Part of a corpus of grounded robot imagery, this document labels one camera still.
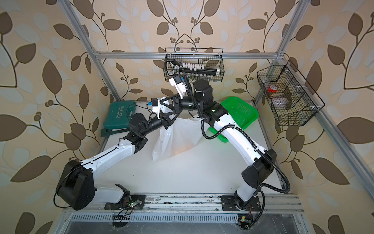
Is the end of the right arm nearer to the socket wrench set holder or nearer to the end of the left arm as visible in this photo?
the end of the left arm

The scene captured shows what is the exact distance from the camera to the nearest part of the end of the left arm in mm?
645

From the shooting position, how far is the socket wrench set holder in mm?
822

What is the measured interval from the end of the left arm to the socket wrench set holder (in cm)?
32
